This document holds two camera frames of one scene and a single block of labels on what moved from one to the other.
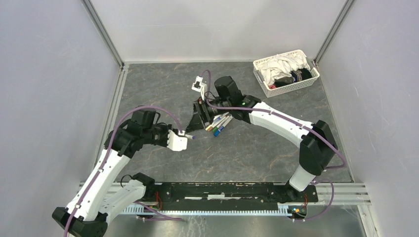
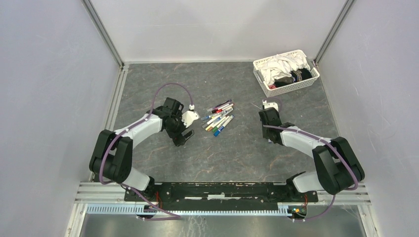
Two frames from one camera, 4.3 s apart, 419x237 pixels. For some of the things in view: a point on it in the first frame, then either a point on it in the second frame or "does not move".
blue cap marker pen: [217, 133] does not move
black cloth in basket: [298, 75] does not move
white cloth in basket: [281, 65] does not move
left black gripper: [166, 128] to [178, 138]
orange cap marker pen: [217, 123] does not move
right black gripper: [200, 107] to [264, 134]
